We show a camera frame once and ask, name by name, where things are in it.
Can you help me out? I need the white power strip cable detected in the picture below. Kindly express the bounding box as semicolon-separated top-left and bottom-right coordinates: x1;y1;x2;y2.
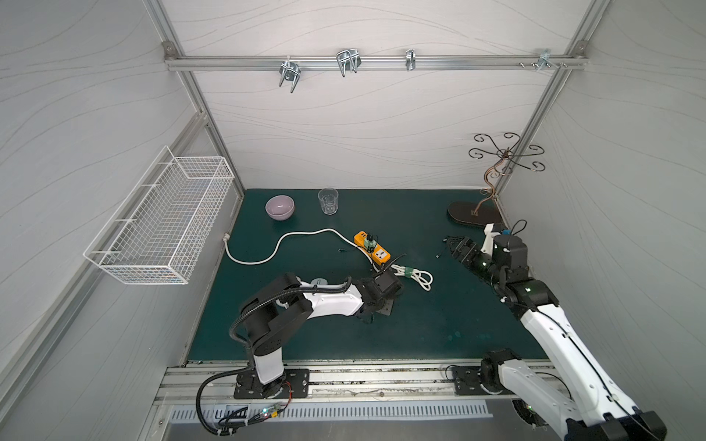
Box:
222;227;435;291

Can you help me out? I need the white wire basket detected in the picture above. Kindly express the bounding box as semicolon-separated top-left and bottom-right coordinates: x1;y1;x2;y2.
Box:
83;146;235;286

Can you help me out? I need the metal u-bolt hook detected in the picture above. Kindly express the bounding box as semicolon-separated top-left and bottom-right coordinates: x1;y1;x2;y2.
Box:
279;58;302;94

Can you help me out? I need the clear glass cup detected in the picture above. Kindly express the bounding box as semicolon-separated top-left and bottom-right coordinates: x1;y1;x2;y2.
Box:
317;187;339;216

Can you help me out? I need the right metal bracket hook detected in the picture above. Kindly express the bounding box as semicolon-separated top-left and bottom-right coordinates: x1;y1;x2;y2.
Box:
518;49;568;72

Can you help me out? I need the pink bowl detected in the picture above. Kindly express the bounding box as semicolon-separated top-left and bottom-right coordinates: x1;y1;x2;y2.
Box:
265;195;295;222

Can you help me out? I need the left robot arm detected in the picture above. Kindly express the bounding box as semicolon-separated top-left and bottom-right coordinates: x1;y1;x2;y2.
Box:
195;269;404;437

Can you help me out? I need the aluminium crossbar rail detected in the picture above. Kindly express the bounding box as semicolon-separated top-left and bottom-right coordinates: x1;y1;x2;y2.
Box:
165;53;589;72

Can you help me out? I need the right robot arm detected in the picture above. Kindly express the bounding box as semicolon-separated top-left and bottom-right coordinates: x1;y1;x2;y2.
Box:
445;224;667;440

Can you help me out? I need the metal clamp hook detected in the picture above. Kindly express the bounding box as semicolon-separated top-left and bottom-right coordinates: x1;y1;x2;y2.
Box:
336;49;361;77

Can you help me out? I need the orange power strip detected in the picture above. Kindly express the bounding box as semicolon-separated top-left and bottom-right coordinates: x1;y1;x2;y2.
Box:
354;231;391;266

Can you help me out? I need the white vented cable duct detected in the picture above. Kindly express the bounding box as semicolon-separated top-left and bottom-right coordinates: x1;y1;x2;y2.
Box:
168;400;494;426

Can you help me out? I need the small metal ring hook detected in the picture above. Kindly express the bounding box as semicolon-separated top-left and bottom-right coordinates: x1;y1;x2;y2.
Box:
406;49;417;72

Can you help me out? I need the brown metal jewelry stand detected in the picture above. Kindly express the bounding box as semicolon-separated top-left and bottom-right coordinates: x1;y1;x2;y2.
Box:
447;132;546;227

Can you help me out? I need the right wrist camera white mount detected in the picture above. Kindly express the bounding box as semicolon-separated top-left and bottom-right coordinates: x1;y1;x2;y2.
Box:
481;223;502;256

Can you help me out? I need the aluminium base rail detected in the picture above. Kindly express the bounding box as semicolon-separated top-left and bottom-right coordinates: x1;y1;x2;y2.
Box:
154;358;481;404

